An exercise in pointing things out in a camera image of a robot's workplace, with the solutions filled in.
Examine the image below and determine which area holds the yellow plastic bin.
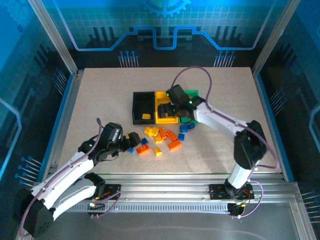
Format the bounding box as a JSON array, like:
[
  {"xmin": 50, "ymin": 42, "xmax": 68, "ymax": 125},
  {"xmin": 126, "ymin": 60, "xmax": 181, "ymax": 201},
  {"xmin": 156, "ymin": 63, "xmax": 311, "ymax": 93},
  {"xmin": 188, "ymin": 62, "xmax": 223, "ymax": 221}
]
[{"xmin": 154, "ymin": 91, "xmax": 180, "ymax": 125}]

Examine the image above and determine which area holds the green plastic bin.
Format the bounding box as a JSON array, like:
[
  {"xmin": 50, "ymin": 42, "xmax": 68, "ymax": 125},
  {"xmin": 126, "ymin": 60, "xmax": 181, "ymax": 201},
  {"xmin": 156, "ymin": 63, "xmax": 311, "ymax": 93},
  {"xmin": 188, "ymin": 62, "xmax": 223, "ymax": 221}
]
[{"xmin": 178, "ymin": 89, "xmax": 202, "ymax": 125}]

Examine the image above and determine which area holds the black plastic bin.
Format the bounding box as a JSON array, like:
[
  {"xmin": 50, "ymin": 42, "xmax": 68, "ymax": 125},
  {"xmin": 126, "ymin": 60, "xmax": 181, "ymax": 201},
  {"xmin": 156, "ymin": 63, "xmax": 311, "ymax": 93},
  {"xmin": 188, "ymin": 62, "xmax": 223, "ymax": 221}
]
[{"xmin": 131, "ymin": 91, "xmax": 157, "ymax": 126}]

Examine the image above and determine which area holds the small black controller board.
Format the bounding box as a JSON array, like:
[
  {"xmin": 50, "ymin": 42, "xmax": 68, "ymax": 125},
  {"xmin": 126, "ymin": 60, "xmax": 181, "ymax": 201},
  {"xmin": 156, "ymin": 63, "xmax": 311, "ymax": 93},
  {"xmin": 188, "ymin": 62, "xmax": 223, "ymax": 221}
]
[
  {"xmin": 86, "ymin": 202, "xmax": 106, "ymax": 216},
  {"xmin": 227, "ymin": 202, "xmax": 245, "ymax": 218}
]

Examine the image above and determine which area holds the blue table side trim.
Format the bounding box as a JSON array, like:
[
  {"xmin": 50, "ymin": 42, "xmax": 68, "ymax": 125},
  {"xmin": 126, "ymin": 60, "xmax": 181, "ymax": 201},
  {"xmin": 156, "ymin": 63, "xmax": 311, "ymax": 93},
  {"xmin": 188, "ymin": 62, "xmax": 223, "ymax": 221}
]
[{"xmin": 252, "ymin": 71, "xmax": 296, "ymax": 182}]

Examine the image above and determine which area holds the grey framed front panel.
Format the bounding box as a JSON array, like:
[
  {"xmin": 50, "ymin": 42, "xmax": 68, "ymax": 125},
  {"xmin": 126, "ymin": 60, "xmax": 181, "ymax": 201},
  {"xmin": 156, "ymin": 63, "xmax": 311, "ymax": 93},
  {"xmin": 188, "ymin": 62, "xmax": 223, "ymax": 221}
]
[{"xmin": 16, "ymin": 199, "xmax": 317, "ymax": 240}]

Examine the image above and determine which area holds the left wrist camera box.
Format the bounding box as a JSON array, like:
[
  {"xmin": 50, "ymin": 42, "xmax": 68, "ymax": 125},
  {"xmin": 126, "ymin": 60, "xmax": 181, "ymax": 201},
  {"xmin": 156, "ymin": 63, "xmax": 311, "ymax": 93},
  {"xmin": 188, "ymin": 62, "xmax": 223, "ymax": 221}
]
[{"xmin": 109, "ymin": 122, "xmax": 124, "ymax": 145}]

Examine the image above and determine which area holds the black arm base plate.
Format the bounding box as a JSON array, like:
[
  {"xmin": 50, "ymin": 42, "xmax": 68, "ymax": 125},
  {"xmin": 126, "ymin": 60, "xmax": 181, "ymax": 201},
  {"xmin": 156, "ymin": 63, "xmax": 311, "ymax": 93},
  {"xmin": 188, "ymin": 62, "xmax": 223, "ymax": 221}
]
[
  {"xmin": 208, "ymin": 183, "xmax": 255, "ymax": 200},
  {"xmin": 93, "ymin": 183, "xmax": 122, "ymax": 201}
]

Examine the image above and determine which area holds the aluminium table side rail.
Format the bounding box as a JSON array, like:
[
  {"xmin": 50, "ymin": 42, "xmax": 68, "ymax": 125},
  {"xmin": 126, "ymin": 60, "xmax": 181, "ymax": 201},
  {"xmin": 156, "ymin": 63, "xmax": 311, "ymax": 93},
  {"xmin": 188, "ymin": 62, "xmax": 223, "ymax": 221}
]
[{"xmin": 41, "ymin": 70, "xmax": 85, "ymax": 182}]

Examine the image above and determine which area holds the aluminium front rail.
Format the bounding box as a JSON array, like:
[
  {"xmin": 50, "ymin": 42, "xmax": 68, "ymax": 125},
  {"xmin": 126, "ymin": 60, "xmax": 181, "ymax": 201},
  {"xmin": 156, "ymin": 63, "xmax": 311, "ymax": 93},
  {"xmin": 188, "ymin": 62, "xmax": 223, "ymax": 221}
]
[{"xmin": 32, "ymin": 173, "xmax": 301, "ymax": 205}]

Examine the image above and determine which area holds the slotted cable duct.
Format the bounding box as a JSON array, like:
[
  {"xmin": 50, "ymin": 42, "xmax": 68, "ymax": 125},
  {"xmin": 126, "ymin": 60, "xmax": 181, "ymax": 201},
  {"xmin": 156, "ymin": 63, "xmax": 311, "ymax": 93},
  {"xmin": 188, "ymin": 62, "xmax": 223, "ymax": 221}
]
[{"xmin": 66, "ymin": 203, "xmax": 231, "ymax": 214}]

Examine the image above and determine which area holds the aluminium frame post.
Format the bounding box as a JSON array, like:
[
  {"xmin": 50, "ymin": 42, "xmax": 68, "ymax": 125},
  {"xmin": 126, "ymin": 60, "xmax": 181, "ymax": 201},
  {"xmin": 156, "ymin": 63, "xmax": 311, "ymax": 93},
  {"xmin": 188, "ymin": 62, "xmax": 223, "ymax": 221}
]
[
  {"xmin": 251, "ymin": 0, "xmax": 302, "ymax": 76},
  {"xmin": 26, "ymin": 0, "xmax": 80, "ymax": 76}
]

